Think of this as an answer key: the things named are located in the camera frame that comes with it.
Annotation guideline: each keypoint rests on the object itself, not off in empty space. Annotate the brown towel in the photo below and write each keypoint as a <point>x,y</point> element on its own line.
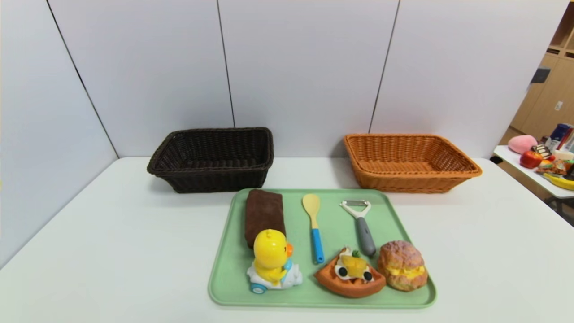
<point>263,211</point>

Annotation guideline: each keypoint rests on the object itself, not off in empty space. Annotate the yellow duck toy car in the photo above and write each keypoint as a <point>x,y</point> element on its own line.
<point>269,251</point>

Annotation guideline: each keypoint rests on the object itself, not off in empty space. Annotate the toy waffle slice with cream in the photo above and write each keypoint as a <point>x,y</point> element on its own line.
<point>350,289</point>

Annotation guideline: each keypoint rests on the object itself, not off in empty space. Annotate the toy cream puff bun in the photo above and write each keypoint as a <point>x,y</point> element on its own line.
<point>401,258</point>

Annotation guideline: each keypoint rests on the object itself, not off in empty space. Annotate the dark brown wicker basket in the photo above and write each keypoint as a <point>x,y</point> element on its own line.
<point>210,179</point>

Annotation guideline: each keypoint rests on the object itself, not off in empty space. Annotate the orange wicker basket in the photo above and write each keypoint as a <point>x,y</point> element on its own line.
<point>403,184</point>

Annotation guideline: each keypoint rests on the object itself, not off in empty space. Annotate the light green plastic tray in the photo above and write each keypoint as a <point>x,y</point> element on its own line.
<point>336,233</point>

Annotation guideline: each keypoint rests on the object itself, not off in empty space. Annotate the white side table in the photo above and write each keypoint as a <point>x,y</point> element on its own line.
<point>511,158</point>

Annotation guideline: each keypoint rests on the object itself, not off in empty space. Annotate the pink round plush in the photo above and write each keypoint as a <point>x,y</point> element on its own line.
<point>522,143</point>

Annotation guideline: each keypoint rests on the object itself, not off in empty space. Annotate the red toy apple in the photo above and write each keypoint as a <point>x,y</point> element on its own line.
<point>530,160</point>

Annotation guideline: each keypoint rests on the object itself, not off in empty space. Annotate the chocolate striped cake piece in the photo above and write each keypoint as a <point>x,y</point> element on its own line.
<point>541,150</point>

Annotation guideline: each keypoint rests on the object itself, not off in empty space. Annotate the colourful snack packet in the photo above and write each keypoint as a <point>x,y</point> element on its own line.
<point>556,167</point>

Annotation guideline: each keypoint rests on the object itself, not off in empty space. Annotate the light wooden cabinet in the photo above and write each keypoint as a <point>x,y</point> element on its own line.
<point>551,89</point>

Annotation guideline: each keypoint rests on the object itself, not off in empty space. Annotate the yellow toy banana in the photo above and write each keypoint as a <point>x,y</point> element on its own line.
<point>560,181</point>

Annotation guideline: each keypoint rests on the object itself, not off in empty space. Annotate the dark grey wall box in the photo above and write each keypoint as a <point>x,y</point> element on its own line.
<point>541,75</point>

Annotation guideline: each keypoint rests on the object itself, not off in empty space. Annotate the white wall socket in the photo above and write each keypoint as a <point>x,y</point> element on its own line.
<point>558,105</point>

